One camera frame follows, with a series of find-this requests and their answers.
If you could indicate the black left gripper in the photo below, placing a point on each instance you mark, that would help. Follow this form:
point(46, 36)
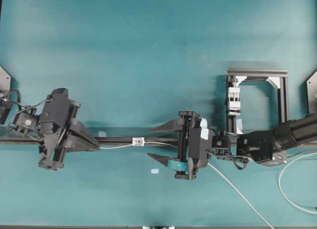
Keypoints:
point(54, 122)

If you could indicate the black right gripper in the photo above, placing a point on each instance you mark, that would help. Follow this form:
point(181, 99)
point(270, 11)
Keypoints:
point(195, 141)

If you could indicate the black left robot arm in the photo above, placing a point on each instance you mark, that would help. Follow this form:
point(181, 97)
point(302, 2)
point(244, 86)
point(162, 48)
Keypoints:
point(25, 123)

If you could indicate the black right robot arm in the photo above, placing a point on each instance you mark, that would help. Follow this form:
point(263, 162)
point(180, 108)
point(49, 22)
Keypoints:
point(265, 147)

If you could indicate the pale tape patch on table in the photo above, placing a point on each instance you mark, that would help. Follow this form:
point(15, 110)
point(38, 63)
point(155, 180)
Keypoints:
point(154, 171)

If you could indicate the pale tape patch near rail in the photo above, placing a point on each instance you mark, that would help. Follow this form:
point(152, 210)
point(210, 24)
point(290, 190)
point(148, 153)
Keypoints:
point(101, 134)

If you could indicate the long black aluminium rail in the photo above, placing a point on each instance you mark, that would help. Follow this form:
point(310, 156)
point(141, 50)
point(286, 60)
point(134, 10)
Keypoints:
point(103, 141)

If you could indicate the white bracket with hole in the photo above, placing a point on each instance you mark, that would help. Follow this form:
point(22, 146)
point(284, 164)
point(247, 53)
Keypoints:
point(138, 141)

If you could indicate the white wire clamp block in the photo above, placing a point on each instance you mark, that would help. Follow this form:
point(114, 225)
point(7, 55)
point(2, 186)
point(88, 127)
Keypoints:
point(233, 101)

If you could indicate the black aluminium rectangular frame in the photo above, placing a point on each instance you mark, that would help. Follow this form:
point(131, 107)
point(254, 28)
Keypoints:
point(278, 78)

